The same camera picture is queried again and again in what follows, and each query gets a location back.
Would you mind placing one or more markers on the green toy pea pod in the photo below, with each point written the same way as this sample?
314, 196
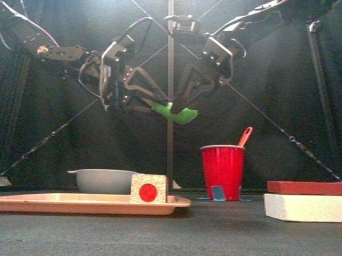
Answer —
175, 115

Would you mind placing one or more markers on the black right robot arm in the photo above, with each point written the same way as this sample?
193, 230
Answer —
268, 16

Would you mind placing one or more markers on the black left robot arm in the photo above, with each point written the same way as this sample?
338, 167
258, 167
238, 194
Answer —
27, 31

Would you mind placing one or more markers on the grey bowl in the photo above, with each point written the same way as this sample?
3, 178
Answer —
105, 181

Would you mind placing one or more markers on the orange spoon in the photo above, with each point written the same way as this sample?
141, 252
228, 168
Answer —
245, 136

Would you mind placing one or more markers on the red plastic cup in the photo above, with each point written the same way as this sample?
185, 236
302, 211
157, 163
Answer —
222, 173

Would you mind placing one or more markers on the white box with red circle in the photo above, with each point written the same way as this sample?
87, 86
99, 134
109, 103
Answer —
149, 188

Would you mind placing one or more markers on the small blue toy piece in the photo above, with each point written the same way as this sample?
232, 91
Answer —
218, 193

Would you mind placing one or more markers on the pink tray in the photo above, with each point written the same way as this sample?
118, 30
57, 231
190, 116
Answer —
89, 204

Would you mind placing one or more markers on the red flat block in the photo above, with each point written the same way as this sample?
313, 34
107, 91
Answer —
305, 188

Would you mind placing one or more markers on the white block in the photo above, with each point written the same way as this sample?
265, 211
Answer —
302, 207

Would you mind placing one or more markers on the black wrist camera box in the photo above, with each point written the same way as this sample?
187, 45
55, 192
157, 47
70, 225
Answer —
183, 25

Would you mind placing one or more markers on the vertical metal frame pole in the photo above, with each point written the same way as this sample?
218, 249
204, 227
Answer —
170, 150

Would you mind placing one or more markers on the dark side frame post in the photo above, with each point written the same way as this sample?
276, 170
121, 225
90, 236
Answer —
321, 86

